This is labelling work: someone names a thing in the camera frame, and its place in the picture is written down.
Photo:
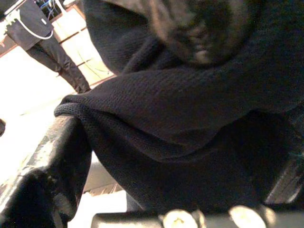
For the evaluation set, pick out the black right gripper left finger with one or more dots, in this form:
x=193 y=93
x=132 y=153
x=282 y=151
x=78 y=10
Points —
x=45 y=190

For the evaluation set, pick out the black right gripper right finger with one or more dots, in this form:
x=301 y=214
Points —
x=291 y=185

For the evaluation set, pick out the black knit garment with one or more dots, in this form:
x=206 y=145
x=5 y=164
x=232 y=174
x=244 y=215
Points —
x=166 y=107

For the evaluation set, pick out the person in black clothes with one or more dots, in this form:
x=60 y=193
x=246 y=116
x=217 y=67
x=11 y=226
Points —
x=50 y=53

